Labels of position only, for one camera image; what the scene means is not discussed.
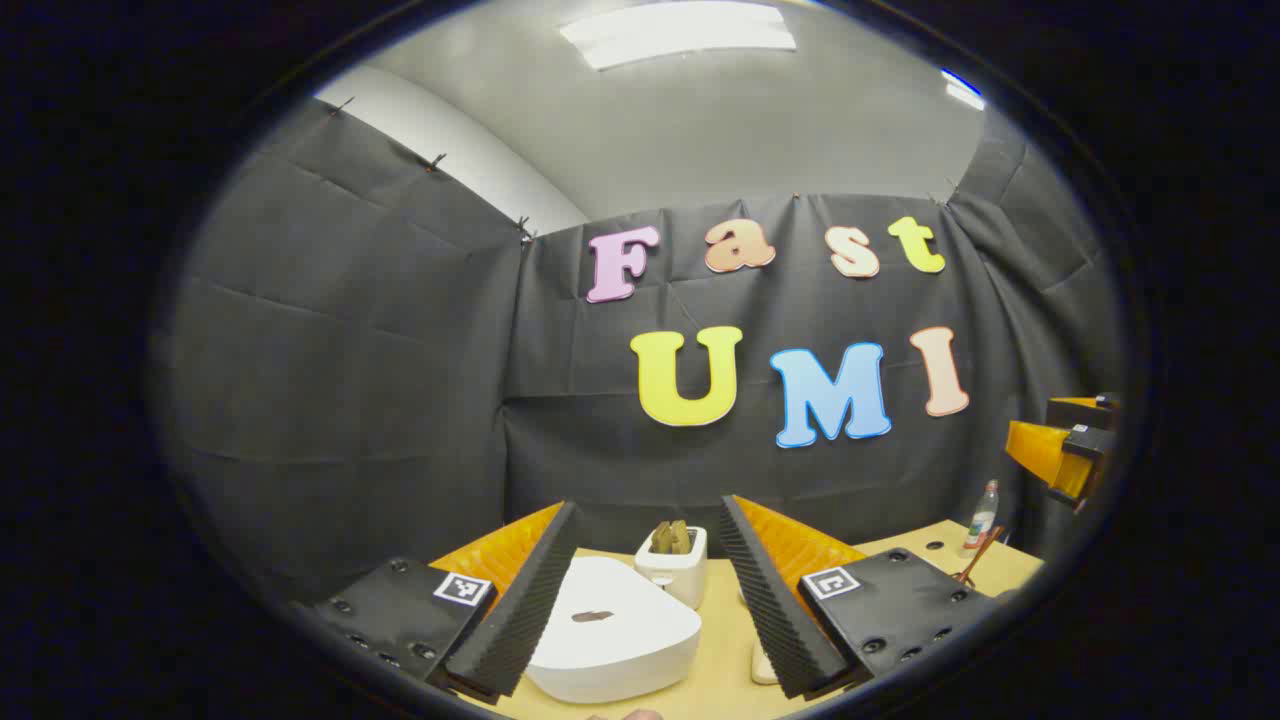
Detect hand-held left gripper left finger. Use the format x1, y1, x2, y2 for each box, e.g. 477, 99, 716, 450
300, 500, 581, 703

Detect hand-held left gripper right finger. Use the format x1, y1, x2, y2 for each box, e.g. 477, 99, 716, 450
718, 494, 1001, 701

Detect white rice cooker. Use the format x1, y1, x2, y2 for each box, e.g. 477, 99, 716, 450
525, 556, 703, 704

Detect brown wooden spoon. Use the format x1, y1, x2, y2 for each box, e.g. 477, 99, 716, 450
953, 525, 1006, 588

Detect clear plastic water bottle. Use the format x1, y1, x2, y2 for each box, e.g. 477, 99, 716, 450
962, 480, 1001, 559

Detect white toaster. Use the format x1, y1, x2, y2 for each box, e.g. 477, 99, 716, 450
634, 520, 709, 611

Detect black backdrop cloth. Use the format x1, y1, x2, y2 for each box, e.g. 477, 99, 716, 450
150, 95, 1126, 601

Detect small ceiling light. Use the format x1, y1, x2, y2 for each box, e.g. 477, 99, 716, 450
940, 68, 986, 111

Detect large ceiling light panel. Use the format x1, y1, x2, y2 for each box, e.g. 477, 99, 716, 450
558, 0, 798, 71

